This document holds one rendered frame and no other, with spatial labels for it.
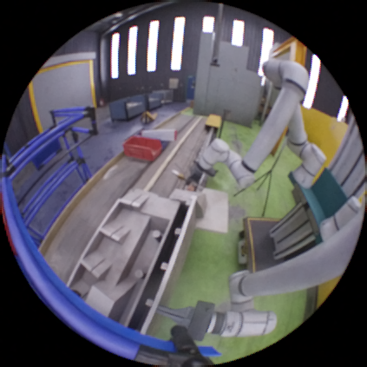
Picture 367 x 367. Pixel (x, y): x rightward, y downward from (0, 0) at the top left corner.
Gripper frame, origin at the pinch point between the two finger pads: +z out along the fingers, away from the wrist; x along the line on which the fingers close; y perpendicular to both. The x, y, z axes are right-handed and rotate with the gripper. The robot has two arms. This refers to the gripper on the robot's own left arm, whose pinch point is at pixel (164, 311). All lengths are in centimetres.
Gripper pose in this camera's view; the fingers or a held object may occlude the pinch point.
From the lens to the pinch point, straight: 43.8
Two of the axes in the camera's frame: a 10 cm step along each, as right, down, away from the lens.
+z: -9.5, -1.4, 2.8
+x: -3.0, 6.6, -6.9
